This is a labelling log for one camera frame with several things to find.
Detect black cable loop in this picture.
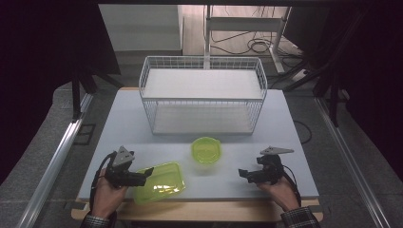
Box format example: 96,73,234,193
293,120,314,145

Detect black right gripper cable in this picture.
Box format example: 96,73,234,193
280,163,302,207

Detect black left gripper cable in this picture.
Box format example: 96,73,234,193
88,150,119,219

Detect white cabinet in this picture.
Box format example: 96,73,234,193
98,4,185,57

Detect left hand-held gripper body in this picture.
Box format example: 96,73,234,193
104,145,147,188

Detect black floor cables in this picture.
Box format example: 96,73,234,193
210,5,306,69

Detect aluminium rail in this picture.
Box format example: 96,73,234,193
15,93,95,228
315,96,393,228

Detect person's left hand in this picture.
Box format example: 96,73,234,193
90,168,129,220

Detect green rectangular plastic container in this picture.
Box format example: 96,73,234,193
131,161,186,205

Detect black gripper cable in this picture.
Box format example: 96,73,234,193
88,150,119,219
280,163,302,207

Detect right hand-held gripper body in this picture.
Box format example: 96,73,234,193
246,145,295,186

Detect person's right hand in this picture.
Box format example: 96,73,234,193
256,175,300,213

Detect black floor bracket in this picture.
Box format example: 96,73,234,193
73,123,97,146

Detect black stand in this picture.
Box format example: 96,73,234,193
282,9,372,128
70,60,125,124

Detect white two-tier wire rack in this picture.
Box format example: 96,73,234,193
138,55,268,136

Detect green round plastic bowl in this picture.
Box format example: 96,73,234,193
190,136,222,165

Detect dark curtain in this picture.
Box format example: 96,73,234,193
284,0,403,174
0,0,122,184

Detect white desk frame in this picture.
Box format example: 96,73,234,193
203,4,293,75

